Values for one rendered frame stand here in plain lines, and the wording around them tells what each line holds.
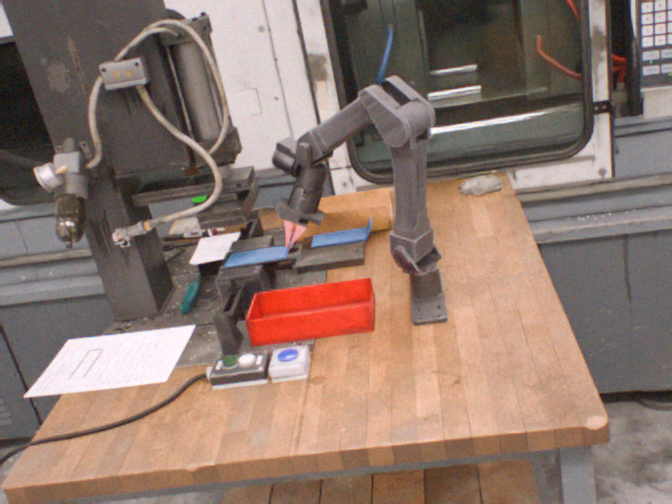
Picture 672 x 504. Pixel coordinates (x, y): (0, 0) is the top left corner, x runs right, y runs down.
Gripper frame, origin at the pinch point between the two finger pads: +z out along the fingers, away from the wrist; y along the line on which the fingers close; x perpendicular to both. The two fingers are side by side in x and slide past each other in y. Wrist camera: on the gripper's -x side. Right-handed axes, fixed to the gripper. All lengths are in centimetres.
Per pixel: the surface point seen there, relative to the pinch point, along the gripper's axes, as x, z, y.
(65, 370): 23, 34, 35
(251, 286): 7.7, 8.9, 4.6
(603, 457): -45, 50, -110
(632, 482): -34, 48, -115
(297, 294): 12.1, 5.0, -5.4
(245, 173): 0.4, -12.6, 13.9
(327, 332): 23.2, 5.4, -13.4
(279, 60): -61, -28, 21
